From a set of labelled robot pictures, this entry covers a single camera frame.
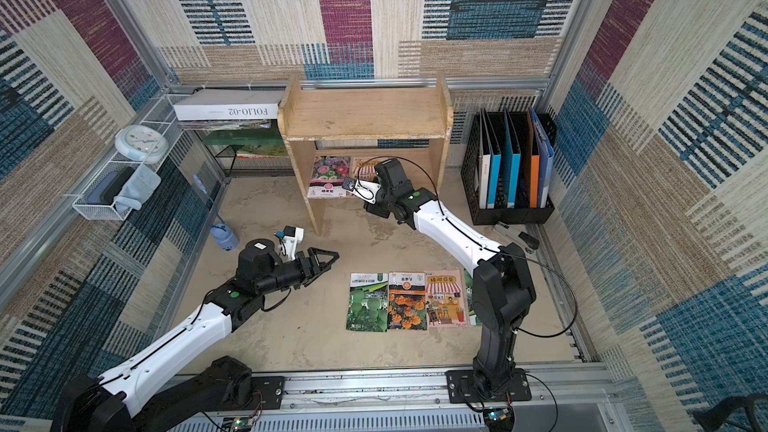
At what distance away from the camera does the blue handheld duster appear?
3.14ft

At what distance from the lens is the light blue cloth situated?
663 millimetres

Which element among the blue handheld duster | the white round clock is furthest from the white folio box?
the blue handheld duster
